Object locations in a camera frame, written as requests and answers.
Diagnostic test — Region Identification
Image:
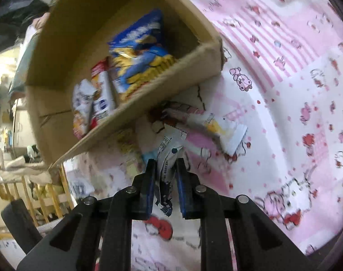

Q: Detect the wooden rack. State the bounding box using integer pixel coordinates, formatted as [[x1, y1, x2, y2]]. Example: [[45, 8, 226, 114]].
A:
[[0, 164, 76, 232]]

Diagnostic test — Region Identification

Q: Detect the pink printed blanket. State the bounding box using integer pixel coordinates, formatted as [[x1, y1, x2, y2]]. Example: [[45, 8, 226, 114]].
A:
[[61, 0, 343, 271]]

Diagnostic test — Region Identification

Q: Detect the dark teal cloth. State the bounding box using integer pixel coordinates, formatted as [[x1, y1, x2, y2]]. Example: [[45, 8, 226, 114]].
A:
[[8, 31, 39, 102]]

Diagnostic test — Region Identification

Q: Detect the white barcode packet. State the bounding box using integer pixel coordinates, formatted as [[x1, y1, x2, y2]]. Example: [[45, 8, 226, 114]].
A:
[[66, 171, 94, 196]]

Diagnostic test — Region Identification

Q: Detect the white blue-printed snack packet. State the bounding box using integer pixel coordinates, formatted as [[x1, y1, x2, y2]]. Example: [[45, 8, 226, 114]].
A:
[[156, 134, 186, 218]]

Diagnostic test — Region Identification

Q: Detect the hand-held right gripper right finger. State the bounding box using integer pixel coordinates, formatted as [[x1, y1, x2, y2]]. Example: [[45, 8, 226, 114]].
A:
[[174, 157, 313, 271]]

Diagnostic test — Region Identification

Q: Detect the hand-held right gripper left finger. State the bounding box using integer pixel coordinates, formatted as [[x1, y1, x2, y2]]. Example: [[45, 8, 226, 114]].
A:
[[16, 158, 158, 271]]

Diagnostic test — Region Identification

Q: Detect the blue yellow snack bag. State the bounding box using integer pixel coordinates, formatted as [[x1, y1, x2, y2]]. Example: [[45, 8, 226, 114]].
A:
[[108, 9, 176, 102]]

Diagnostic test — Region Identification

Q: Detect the red white blue-label packet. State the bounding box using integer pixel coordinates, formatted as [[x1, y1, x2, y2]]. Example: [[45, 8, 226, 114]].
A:
[[91, 58, 117, 127], [72, 79, 97, 139]]

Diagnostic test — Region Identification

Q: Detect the long white yellow packet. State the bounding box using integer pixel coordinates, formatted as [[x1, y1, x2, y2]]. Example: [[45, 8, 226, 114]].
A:
[[160, 103, 248, 157]]

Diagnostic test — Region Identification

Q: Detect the light blue snack packet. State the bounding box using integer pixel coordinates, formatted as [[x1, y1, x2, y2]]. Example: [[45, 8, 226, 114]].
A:
[[142, 151, 158, 164]]

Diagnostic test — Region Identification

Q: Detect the brown cardboard box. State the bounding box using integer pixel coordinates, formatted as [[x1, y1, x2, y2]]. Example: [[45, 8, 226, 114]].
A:
[[25, 0, 224, 170]]

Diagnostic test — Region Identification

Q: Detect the pale yellow snack packet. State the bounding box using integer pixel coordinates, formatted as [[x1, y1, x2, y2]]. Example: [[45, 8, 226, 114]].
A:
[[116, 130, 142, 161]]

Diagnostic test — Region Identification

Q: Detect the white cloth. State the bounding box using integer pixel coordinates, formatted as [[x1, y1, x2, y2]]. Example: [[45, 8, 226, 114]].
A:
[[0, 147, 52, 187]]

